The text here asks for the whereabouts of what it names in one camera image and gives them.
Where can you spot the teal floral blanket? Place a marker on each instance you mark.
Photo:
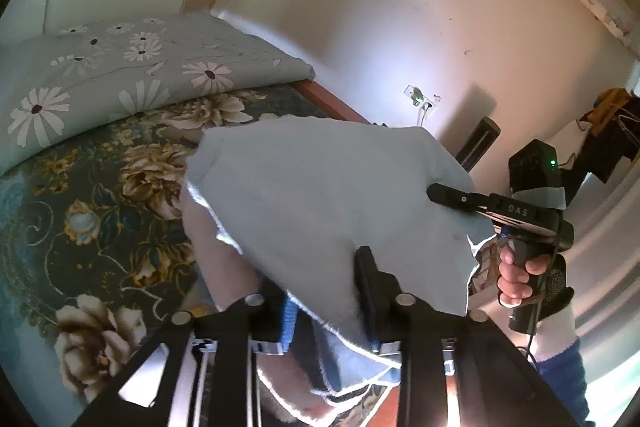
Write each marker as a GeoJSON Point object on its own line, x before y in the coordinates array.
{"type": "Point", "coordinates": [75, 232]}

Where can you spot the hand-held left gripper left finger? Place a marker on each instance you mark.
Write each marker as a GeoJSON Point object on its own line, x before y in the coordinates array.
{"type": "Point", "coordinates": [289, 327]}

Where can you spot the hanging dark clothes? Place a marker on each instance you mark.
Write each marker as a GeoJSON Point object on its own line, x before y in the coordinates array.
{"type": "Point", "coordinates": [605, 152]}

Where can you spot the daisy print quilt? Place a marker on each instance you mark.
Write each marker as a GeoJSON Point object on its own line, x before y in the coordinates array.
{"type": "Point", "coordinates": [100, 72]}

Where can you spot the hanging yellow garment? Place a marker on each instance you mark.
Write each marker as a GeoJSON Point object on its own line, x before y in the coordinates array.
{"type": "Point", "coordinates": [610, 104]}

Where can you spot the light blue t-shirt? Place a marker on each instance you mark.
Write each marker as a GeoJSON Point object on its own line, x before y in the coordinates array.
{"type": "Point", "coordinates": [325, 187]}

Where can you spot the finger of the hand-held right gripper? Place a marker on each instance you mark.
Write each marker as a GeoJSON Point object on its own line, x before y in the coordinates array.
{"type": "Point", "coordinates": [455, 196]}

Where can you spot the dark upright post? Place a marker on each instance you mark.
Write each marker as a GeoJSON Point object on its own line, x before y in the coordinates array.
{"type": "Point", "coordinates": [480, 142]}

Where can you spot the red wooden bed rail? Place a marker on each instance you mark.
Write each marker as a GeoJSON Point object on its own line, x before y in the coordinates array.
{"type": "Point", "coordinates": [330, 99]}

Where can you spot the white wall socket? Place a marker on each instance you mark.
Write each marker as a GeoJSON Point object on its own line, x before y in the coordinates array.
{"type": "Point", "coordinates": [412, 93]}

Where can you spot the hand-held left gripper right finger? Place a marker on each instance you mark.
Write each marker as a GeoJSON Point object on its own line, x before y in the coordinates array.
{"type": "Point", "coordinates": [364, 297]}

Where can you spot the person's right hand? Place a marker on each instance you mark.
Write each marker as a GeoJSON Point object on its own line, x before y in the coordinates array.
{"type": "Point", "coordinates": [510, 282]}

